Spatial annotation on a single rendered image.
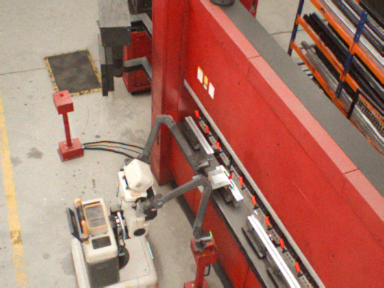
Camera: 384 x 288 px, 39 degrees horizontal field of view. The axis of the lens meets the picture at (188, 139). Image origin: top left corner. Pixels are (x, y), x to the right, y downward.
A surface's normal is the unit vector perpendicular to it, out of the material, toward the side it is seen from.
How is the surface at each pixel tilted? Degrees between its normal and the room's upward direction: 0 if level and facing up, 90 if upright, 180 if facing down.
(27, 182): 0
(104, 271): 90
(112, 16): 1
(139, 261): 0
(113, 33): 90
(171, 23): 90
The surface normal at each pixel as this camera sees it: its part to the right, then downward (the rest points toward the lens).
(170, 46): 0.40, 0.67
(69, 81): 0.06, -0.70
